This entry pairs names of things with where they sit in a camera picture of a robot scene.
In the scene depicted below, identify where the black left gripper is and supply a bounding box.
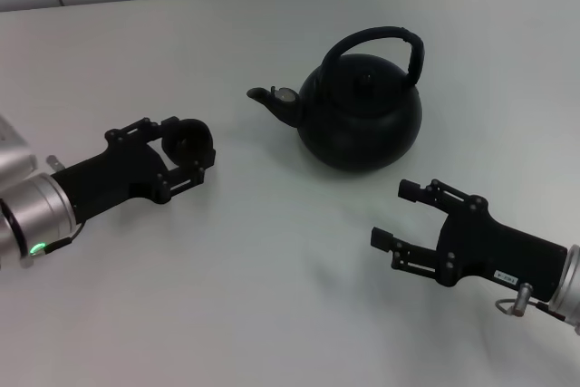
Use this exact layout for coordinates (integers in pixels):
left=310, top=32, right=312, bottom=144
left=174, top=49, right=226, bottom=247
left=50, top=116, right=217, bottom=226

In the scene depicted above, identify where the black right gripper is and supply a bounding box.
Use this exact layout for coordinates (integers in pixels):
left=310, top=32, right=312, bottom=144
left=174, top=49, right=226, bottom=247
left=370, top=178, right=570, bottom=303

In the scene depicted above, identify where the right gripper cable with plug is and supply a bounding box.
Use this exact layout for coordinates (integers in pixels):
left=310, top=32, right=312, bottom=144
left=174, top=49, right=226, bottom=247
left=496, top=282, right=566, bottom=321

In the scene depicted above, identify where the black iron teapot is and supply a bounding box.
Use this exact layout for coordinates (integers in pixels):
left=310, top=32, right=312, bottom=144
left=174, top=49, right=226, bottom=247
left=246, top=25, right=426, bottom=174

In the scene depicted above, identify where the dark brown teacup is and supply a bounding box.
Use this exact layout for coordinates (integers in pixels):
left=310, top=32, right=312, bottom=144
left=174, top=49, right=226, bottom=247
left=160, top=118, right=217, bottom=166

